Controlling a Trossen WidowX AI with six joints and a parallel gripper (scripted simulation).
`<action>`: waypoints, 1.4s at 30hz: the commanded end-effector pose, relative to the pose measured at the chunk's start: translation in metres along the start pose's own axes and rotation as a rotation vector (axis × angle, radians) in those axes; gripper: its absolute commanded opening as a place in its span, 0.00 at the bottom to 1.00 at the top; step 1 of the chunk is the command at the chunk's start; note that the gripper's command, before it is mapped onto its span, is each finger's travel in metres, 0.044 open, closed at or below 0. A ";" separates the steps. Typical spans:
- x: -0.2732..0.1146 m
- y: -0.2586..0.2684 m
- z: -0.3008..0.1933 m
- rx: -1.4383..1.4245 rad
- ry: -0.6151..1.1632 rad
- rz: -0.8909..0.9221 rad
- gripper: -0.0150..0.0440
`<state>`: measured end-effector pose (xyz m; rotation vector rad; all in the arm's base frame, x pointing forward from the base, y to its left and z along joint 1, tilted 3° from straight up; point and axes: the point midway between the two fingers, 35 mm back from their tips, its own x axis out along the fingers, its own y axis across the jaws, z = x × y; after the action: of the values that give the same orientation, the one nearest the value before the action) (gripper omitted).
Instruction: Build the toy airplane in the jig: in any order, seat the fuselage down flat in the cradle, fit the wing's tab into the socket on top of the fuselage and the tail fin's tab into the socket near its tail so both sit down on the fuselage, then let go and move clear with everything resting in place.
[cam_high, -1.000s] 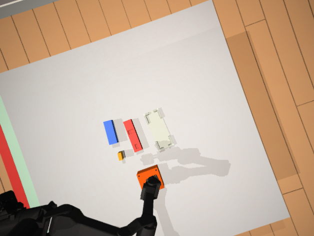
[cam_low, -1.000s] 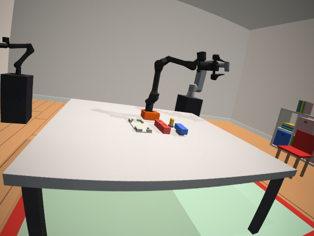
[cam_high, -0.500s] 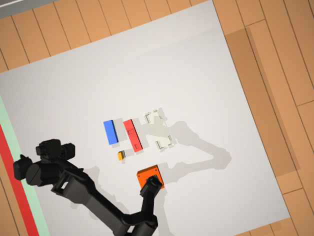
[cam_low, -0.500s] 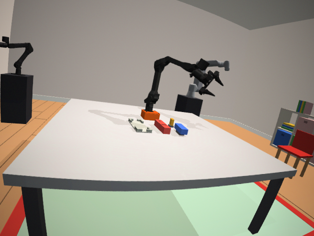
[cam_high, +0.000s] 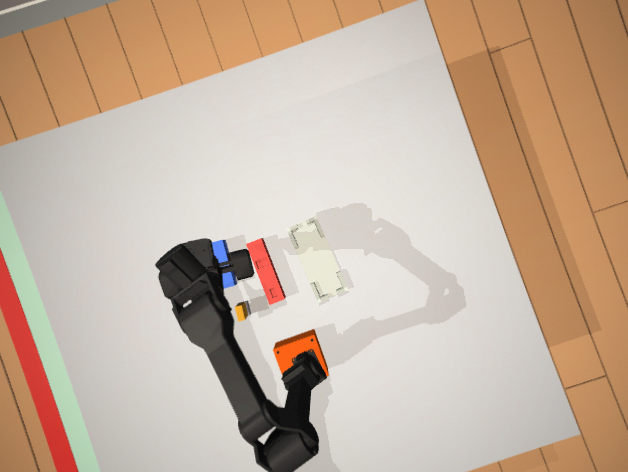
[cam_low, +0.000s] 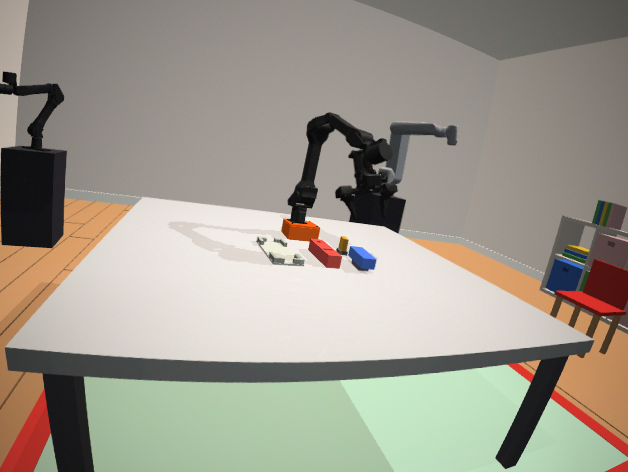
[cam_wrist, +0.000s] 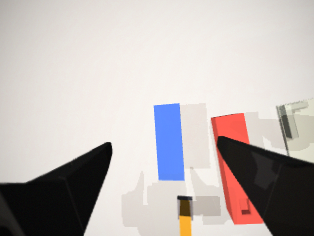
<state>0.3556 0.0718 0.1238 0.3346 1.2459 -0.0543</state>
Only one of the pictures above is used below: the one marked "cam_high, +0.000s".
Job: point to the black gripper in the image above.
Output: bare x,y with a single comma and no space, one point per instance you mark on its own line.
239,262

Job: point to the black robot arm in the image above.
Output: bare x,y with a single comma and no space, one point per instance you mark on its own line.
209,324

